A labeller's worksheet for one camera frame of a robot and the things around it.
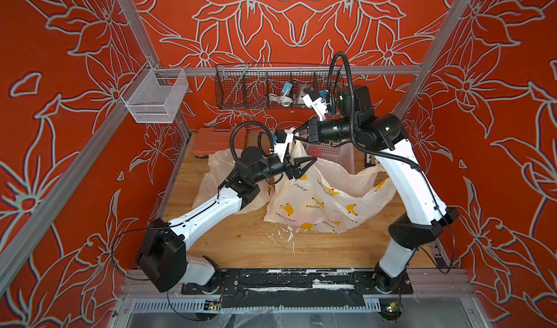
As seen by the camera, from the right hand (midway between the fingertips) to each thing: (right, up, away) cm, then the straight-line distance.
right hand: (286, 135), depth 58 cm
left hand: (+8, -5, +7) cm, 12 cm away
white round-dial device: (+9, +23, +35) cm, 43 cm away
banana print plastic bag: (+13, -19, +9) cm, 25 cm away
